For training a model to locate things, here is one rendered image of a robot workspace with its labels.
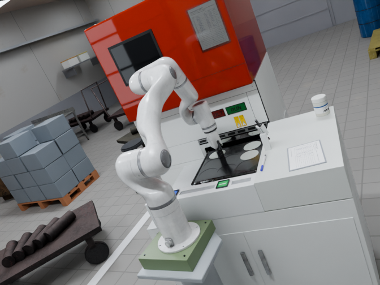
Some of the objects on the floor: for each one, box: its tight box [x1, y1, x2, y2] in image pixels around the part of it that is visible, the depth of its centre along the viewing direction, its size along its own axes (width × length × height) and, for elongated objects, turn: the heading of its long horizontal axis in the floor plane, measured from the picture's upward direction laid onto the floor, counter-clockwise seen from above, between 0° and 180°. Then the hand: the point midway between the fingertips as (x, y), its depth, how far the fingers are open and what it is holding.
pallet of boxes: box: [0, 114, 100, 211], centre depth 525 cm, size 112×75×111 cm
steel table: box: [31, 107, 89, 140], centre depth 831 cm, size 62×170×84 cm, turn 109°
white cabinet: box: [147, 132, 380, 285], centre depth 192 cm, size 64×96×82 cm, turn 118°
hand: (220, 153), depth 195 cm, fingers closed
